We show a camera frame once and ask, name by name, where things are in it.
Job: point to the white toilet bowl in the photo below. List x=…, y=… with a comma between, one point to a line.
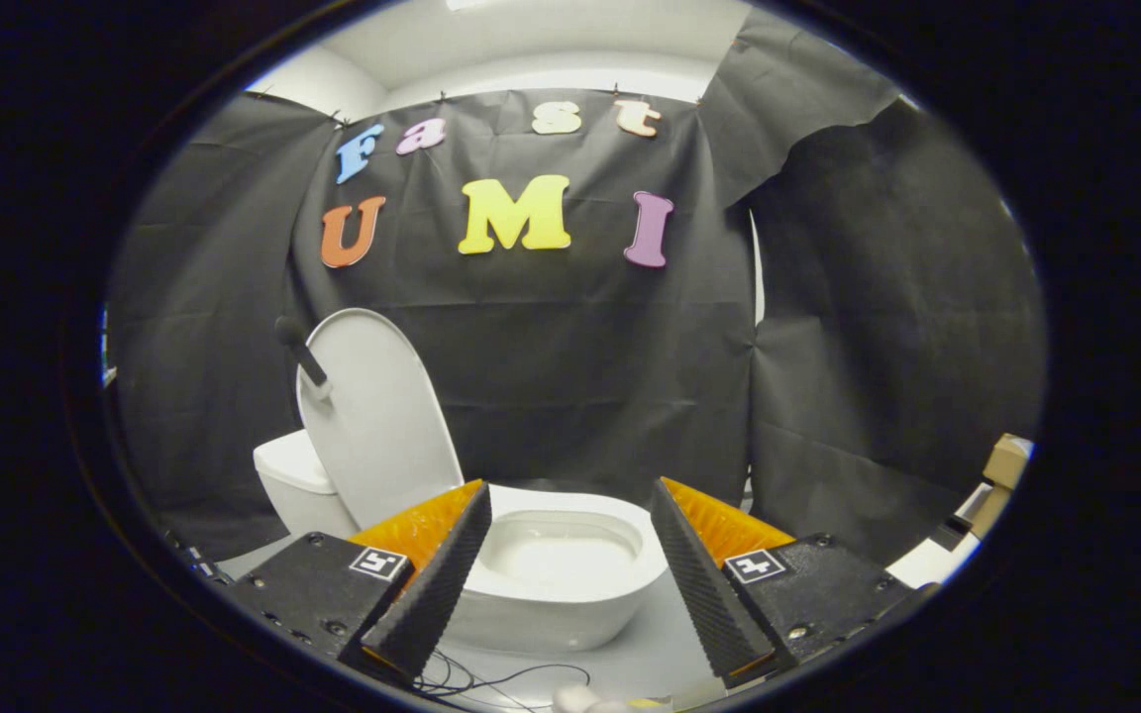
x=561, y=555

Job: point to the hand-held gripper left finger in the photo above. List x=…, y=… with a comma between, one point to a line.
x=432, y=589

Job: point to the white toilet lid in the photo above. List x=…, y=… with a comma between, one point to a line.
x=382, y=426

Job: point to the black backdrop cloth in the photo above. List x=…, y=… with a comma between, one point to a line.
x=551, y=376

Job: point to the brown cardboard box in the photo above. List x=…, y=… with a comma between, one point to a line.
x=990, y=507
x=1008, y=460

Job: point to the white flat board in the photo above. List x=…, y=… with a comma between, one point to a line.
x=927, y=564

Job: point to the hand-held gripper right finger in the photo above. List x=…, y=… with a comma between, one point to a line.
x=714, y=594

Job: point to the white crumpled object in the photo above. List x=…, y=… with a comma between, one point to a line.
x=585, y=701

